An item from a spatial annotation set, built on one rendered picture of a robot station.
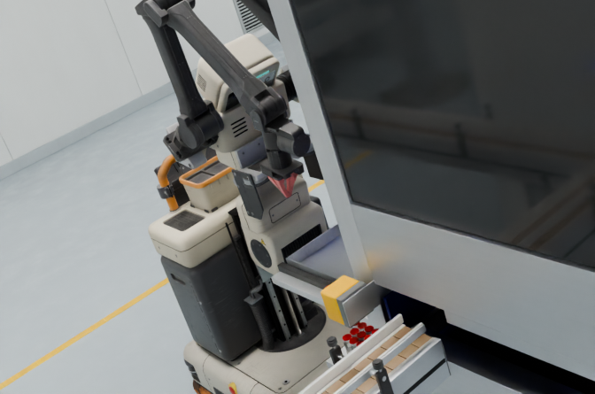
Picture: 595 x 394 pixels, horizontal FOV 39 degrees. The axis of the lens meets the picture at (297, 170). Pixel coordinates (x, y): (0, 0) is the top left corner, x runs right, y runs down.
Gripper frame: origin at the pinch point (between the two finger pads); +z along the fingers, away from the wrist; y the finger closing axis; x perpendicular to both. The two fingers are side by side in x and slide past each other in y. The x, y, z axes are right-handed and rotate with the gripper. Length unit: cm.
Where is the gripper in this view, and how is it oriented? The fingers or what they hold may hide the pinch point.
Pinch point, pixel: (288, 194)
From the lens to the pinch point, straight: 212.3
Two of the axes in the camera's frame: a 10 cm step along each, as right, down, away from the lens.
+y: 6.4, 2.9, -7.1
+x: 7.5, -4.6, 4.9
